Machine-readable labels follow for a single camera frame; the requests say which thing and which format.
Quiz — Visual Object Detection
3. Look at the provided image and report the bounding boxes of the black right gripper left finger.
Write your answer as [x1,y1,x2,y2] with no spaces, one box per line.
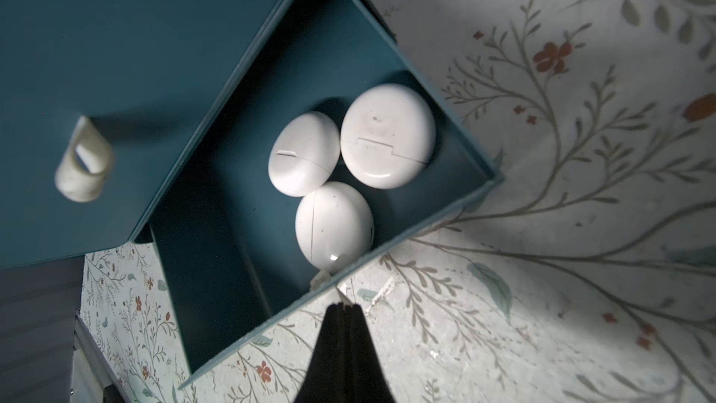
[295,303,349,402]

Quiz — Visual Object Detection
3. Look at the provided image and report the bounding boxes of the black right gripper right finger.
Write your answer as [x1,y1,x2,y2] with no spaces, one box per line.
[348,305,395,403]

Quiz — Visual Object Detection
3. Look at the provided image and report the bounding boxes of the white earphone case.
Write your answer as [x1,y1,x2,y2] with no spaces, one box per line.
[268,111,340,198]
[340,84,436,190]
[295,181,375,275]

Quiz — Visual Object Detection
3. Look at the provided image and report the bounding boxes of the teal bottom drawer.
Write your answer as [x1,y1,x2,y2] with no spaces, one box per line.
[148,0,500,384]

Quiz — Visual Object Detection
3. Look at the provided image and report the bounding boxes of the teal drawer cabinet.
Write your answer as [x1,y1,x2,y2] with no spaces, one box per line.
[1,0,279,268]

